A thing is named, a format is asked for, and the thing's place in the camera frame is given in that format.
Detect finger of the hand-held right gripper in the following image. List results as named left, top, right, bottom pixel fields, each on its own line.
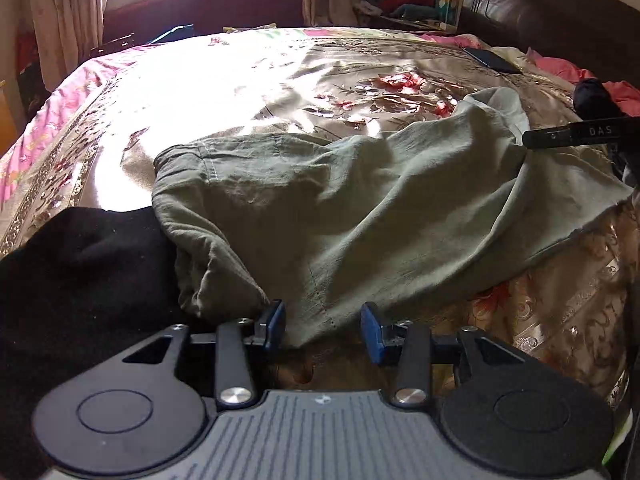
left=521, top=116, right=640, bottom=151

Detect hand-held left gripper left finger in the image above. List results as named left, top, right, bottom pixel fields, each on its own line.
left=120, top=300, right=289, bottom=411

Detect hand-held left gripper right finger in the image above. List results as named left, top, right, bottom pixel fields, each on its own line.
left=360, top=301, right=526, bottom=409

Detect olive green pants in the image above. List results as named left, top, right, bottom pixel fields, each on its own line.
left=150, top=86, right=634, bottom=352

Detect black garment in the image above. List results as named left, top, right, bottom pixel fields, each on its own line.
left=573, top=77, right=634, bottom=122

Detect pink red cloth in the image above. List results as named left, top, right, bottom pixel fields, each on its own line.
left=527, top=47, right=640, bottom=117

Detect black phone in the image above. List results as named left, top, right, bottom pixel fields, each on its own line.
left=461, top=47, right=524, bottom=75

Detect dark brown headboard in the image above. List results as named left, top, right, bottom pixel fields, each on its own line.
left=457, top=0, right=640, bottom=85

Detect yellow green box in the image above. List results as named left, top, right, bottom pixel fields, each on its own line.
left=435, top=0, right=460, bottom=29

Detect black cloth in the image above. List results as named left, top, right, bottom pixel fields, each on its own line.
left=0, top=206, right=221, bottom=467

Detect floral satin bedspread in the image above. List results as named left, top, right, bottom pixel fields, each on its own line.
left=0, top=25, right=640, bottom=411

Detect wooden chair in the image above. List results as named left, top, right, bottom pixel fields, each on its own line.
left=0, top=80, right=27, bottom=137

